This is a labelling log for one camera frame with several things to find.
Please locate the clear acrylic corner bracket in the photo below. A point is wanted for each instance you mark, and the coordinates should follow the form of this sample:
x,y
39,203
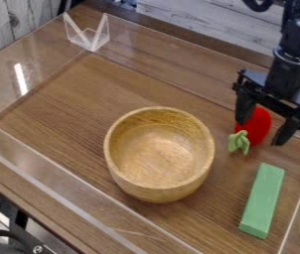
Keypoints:
x,y
87,38

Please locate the wooden bowl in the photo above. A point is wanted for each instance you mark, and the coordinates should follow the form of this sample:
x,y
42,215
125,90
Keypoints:
x,y
159,150

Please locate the green rectangular block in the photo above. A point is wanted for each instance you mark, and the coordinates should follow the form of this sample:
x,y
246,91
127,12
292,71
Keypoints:
x,y
263,199

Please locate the red plush strawberry toy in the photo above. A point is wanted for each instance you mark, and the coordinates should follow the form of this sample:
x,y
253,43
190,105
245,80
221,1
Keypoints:
x,y
252,132

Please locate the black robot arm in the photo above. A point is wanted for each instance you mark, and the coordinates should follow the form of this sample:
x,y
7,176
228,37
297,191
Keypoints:
x,y
275,89

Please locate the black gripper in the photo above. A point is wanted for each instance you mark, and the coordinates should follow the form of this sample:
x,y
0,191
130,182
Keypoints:
x,y
252,92

